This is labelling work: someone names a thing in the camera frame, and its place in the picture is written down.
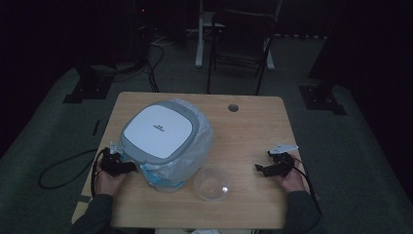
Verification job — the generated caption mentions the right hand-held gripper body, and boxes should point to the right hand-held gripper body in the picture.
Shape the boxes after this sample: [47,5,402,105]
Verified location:
[268,142,299,178]

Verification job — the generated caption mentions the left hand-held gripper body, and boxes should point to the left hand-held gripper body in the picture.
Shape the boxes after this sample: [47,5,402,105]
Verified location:
[98,140,129,178]

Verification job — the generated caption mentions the white grey lidded trash bin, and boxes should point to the white grey lidded trash bin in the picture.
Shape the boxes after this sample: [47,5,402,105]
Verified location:
[119,99,201,195]

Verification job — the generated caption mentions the clear plastic bowl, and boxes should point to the clear plastic bowl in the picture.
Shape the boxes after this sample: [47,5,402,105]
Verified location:
[193,166,232,203]

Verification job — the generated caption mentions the person's left hand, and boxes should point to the person's left hand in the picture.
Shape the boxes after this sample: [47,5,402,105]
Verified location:
[94,168,129,198]

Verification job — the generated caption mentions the person's right hand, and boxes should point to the person's right hand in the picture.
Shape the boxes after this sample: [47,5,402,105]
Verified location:
[276,154,308,195]

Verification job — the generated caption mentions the black stand base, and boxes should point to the black stand base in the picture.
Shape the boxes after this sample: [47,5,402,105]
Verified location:
[298,85,348,117]
[62,63,115,104]

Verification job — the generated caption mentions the black folding chair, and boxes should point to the black folding chair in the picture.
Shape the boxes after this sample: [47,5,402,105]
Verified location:
[206,10,277,97]

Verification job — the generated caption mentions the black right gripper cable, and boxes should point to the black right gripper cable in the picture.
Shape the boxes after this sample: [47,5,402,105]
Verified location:
[291,157,323,217]

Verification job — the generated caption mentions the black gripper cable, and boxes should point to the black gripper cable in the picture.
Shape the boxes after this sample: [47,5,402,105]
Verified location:
[291,157,323,217]
[38,147,110,200]

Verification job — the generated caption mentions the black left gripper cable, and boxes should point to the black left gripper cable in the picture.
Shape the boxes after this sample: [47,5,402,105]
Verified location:
[38,147,110,200]

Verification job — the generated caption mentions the black floor cables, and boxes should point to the black floor cables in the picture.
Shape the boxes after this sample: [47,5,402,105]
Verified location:
[141,34,169,94]

